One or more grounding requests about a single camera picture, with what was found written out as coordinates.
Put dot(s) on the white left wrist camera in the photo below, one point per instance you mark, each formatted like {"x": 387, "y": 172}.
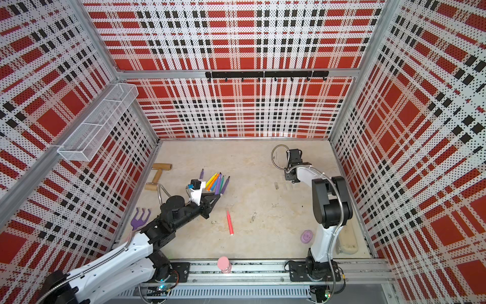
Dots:
{"x": 195, "y": 189}

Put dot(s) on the violet marker pen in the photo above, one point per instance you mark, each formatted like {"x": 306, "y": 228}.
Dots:
{"x": 225, "y": 185}

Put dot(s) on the yellow marker pen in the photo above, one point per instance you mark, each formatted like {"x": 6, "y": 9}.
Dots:
{"x": 210, "y": 180}

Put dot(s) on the white wire mesh basket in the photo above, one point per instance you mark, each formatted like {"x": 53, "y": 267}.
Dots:
{"x": 87, "y": 139}

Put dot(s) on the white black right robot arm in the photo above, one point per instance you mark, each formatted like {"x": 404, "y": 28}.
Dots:
{"x": 331, "y": 210}

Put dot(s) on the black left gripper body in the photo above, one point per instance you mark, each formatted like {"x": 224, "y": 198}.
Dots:
{"x": 200, "y": 209}

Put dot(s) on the blue marker pen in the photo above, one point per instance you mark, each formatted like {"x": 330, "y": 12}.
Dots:
{"x": 213, "y": 186}

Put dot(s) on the black hook rail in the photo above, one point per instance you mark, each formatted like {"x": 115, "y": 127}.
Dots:
{"x": 267, "y": 74}

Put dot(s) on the pink marker pen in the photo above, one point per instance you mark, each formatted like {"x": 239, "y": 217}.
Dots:
{"x": 229, "y": 222}

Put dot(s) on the wooden roller tool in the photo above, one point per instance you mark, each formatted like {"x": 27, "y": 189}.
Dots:
{"x": 159, "y": 168}

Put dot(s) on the light purple marker pen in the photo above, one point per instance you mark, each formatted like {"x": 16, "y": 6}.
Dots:
{"x": 218, "y": 185}

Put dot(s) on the left base circuit board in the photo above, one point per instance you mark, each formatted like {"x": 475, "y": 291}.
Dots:
{"x": 160, "y": 290}

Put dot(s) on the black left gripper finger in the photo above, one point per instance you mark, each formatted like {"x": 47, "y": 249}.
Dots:
{"x": 210, "y": 203}
{"x": 210, "y": 195}

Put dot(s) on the base circuit board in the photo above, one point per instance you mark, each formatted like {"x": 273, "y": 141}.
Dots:
{"x": 160, "y": 290}
{"x": 321, "y": 293}

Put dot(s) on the right base circuit board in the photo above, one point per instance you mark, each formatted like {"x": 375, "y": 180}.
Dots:
{"x": 321, "y": 293}

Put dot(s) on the orange marker pen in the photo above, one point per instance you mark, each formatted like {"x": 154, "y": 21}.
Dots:
{"x": 212, "y": 182}

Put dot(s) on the beige oval object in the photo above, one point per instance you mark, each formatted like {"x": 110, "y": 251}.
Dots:
{"x": 348, "y": 243}

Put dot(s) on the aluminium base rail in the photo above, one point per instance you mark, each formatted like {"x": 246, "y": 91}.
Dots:
{"x": 361, "y": 278}

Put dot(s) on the purple toy garden fork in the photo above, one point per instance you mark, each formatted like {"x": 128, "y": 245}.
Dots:
{"x": 140, "y": 218}

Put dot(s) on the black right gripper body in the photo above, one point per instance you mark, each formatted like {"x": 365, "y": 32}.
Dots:
{"x": 287, "y": 178}

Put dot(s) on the pink cylinder on rail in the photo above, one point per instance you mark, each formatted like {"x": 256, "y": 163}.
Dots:
{"x": 224, "y": 265}

